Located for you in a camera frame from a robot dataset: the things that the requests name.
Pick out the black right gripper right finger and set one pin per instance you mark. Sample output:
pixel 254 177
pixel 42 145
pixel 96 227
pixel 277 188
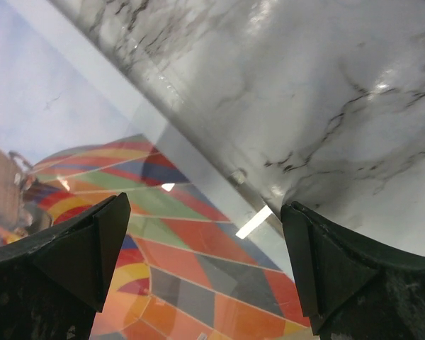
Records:
pixel 349 285

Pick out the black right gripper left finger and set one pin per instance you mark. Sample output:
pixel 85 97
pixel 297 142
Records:
pixel 54 282

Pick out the colourful balloon photo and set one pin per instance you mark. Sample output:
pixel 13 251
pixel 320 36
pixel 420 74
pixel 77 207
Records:
pixel 182 271

